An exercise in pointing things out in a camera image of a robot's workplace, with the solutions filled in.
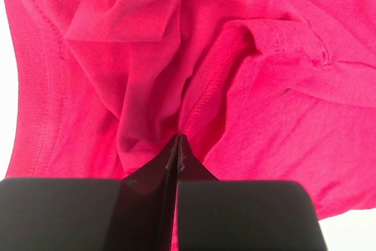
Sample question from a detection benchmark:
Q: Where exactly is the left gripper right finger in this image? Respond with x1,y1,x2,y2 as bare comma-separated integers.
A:
177,135,327,250

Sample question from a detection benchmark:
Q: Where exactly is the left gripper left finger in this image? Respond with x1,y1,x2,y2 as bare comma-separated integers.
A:
1,136,179,250

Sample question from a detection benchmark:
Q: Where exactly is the bright red t shirt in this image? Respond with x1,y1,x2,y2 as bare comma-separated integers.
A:
4,0,375,221

